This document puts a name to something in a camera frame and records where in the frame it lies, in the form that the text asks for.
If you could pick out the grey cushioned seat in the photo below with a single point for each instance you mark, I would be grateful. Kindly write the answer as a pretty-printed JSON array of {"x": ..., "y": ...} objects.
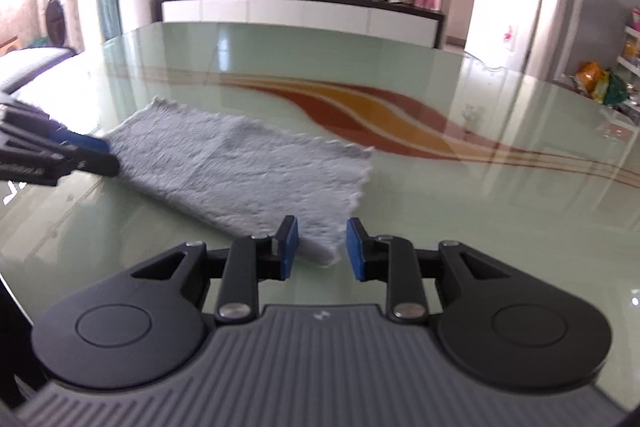
[{"x": 35, "y": 64}]

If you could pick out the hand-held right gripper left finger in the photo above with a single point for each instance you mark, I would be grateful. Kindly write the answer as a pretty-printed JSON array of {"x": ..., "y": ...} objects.
[{"x": 289, "y": 249}]

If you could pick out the washing machine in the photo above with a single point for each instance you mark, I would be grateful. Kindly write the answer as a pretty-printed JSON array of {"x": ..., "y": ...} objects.
[{"x": 57, "y": 14}]

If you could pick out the grey fluffy towel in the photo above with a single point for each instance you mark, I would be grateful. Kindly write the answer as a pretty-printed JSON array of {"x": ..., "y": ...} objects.
[{"x": 225, "y": 172}]

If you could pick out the orange snack bag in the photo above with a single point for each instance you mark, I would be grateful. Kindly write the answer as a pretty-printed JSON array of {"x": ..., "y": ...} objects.
[{"x": 591, "y": 82}]

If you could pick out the white snack shelf rack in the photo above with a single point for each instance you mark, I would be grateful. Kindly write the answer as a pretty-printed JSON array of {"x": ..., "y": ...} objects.
[{"x": 631, "y": 42}]

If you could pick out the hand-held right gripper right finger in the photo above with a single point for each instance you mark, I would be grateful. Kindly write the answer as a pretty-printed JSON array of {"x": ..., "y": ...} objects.
[{"x": 356, "y": 252}]

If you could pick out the white long tv cabinet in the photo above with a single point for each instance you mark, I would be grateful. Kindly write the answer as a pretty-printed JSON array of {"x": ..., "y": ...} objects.
[{"x": 300, "y": 17}]

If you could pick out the green snack bag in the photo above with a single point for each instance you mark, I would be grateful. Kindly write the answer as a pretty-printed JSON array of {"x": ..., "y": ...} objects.
[{"x": 616, "y": 89}]

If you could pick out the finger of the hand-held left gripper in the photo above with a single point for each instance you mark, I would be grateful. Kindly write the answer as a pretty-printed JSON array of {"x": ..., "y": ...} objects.
[
  {"x": 80, "y": 143},
  {"x": 95, "y": 165}
]

